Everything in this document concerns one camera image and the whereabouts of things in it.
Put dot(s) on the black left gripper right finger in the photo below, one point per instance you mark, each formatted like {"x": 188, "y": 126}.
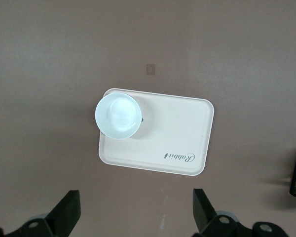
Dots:
{"x": 212, "y": 224}

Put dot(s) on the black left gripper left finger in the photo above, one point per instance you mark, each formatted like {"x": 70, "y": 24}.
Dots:
{"x": 56, "y": 219}

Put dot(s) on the beige rectangular tray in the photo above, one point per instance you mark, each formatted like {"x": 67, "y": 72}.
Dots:
{"x": 175, "y": 128}

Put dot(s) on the white bowl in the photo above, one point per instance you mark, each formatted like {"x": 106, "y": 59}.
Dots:
{"x": 118, "y": 116}

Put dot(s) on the brown tape patch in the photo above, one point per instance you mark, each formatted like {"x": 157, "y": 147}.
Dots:
{"x": 150, "y": 69}

